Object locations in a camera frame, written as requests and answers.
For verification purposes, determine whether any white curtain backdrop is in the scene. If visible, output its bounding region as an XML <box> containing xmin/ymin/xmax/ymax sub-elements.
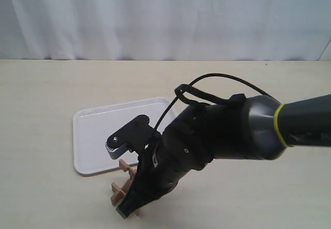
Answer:
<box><xmin>1</xmin><ymin>0</ymin><xmax>330</xmax><ymax>60</ymax></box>

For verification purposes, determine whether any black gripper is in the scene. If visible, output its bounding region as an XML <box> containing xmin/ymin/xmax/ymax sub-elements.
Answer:
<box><xmin>116</xmin><ymin>105</ymin><xmax>246</xmax><ymax>211</ymax></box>

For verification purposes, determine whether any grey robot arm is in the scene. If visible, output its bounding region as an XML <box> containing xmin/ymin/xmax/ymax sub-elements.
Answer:
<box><xmin>116</xmin><ymin>95</ymin><xmax>330</xmax><ymax>218</ymax></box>

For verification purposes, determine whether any notched wooden stick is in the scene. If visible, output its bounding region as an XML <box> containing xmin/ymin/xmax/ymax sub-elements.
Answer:
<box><xmin>111</xmin><ymin>181</ymin><xmax>130</xmax><ymax>195</ymax></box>
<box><xmin>111</xmin><ymin>179</ymin><xmax>132</xmax><ymax>206</ymax></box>
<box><xmin>132</xmin><ymin>208</ymin><xmax>141</xmax><ymax>217</ymax></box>
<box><xmin>118</xmin><ymin>159</ymin><xmax>137</xmax><ymax>180</ymax></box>

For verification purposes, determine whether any white rectangular plastic tray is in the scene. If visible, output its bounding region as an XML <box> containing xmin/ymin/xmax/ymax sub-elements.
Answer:
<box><xmin>72</xmin><ymin>97</ymin><xmax>170</xmax><ymax>176</ymax></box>

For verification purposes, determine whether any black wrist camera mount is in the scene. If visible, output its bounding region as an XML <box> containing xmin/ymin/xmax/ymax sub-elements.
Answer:
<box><xmin>105</xmin><ymin>115</ymin><xmax>153</xmax><ymax>160</ymax></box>

